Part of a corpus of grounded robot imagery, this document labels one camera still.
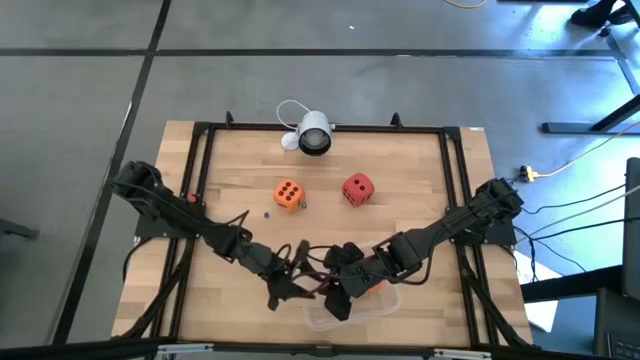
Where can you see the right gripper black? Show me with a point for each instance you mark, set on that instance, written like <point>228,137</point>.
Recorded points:
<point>365,282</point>

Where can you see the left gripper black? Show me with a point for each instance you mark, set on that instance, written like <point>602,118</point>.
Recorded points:
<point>285,285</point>

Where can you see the large orange foam die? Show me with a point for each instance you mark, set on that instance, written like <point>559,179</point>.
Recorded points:
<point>287,195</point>
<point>375,288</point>

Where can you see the clear plastic bin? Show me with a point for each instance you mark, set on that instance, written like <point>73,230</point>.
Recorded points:
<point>380,310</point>

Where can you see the large red foam die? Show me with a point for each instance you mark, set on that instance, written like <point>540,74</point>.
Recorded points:
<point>357,189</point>

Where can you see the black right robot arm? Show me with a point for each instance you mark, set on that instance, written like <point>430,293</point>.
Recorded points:
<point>450,222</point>

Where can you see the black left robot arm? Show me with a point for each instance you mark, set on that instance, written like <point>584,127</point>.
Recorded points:
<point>170,210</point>

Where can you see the small red rig button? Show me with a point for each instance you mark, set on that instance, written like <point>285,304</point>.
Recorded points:
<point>191,198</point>

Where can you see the white paper sheet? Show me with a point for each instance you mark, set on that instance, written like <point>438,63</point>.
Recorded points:
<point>542,310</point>

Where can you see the yellow power strip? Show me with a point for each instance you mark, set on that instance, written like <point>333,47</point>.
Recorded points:
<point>527,173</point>

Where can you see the black desk base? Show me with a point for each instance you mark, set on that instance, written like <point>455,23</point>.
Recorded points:
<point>575,127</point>

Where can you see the black desk leg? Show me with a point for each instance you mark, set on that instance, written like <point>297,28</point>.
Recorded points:
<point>622,62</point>

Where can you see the person's shoe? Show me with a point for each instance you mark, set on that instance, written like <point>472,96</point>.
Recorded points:
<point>592,15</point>

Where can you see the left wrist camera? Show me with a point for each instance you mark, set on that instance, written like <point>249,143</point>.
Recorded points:
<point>302,252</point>

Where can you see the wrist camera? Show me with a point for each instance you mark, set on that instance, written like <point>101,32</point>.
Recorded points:
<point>345,255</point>
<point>302,252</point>

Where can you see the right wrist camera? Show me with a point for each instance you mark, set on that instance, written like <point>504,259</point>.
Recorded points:
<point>345,255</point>

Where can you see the silver frame bracket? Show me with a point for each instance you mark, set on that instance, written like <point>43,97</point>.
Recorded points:
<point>182,349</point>
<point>462,354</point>

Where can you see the black table rig frame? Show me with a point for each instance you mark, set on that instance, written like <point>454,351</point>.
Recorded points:
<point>350,128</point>

